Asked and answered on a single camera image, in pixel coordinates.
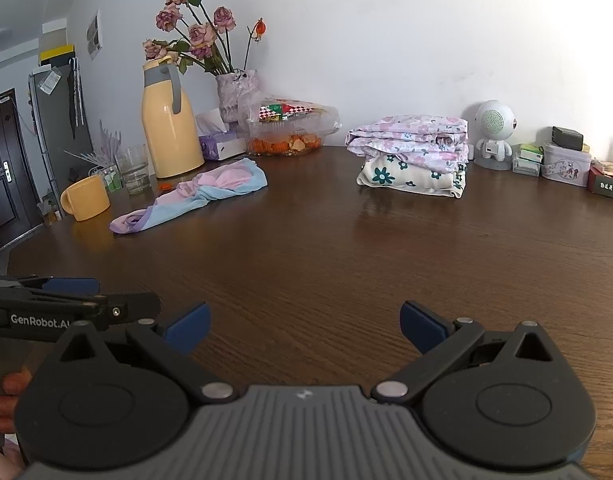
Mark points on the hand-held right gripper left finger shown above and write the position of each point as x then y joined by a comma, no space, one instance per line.
191,327

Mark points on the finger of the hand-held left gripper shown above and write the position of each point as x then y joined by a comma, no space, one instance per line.
71,285
131,305

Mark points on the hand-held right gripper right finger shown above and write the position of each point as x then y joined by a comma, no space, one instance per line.
421,327

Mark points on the pink floral dress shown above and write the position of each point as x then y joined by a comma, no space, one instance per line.
411,135

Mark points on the person's left hand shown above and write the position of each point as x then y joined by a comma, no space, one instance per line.
11,385

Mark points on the yellow mug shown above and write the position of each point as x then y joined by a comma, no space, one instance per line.
86,200

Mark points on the small green packets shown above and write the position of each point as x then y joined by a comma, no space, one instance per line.
113,179

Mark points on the orange peel piece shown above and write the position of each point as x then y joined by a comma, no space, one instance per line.
165,187

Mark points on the dark wooden door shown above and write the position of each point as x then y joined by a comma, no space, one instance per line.
6,180

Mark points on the clear drinking glass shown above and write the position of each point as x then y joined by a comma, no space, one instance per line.
134,170

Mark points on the pink and blue garment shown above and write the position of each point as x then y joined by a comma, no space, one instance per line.
206,190

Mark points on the dried pale purple plant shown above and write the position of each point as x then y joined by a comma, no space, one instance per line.
106,142

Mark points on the folded cream teal-flowered garment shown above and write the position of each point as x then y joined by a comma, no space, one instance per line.
406,177

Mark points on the grey refrigerator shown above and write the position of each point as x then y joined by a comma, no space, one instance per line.
56,130

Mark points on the yellow thermos jug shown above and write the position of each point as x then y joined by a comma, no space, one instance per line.
169,130

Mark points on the purple tissue box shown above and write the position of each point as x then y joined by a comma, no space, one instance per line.
221,142

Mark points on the green and white packs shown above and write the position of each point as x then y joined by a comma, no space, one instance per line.
527,160

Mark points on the printed tin box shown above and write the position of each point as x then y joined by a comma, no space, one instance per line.
563,167

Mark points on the white round robot speaker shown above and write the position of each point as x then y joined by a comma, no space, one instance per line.
493,125

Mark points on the clear plastic snack bag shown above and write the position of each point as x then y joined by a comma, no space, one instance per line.
291,130

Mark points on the yellow box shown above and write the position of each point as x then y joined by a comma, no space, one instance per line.
56,55

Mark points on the pale purple vase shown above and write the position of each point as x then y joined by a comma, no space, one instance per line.
236,95

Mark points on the red box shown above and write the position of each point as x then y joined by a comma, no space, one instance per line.
608,182

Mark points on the black charger adapter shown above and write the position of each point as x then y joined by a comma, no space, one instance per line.
567,138

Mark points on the dried rose bouquet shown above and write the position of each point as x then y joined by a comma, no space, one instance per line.
196,35

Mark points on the wall panel box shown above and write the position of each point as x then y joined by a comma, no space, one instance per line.
94,35

